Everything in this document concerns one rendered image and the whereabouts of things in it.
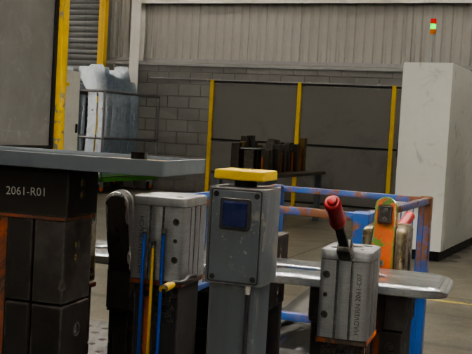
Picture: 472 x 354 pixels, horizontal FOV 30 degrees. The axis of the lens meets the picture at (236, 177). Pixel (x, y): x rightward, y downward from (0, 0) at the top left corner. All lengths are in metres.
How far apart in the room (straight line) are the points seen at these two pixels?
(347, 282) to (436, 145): 7.96
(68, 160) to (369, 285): 0.41
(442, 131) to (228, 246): 8.11
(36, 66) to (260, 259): 4.00
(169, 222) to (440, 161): 7.94
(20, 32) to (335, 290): 3.81
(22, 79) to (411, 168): 5.21
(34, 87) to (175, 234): 3.77
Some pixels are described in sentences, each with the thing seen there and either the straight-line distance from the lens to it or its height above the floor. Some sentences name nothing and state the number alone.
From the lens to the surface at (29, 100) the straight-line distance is 4.89.
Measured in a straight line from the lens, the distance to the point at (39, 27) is 4.97.
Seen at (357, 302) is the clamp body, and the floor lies 0.99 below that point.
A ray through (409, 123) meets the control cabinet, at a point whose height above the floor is 1.38.
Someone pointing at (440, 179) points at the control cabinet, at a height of 0.83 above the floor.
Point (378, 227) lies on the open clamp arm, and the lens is 1.47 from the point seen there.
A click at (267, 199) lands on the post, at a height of 1.13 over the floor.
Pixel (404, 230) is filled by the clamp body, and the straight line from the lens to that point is 1.47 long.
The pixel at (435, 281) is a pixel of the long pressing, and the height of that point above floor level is 1.00.
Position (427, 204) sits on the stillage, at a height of 0.92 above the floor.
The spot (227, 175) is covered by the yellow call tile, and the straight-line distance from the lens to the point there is 1.01.
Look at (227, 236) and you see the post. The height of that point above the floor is 1.08.
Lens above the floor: 1.20
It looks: 3 degrees down
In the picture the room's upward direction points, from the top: 3 degrees clockwise
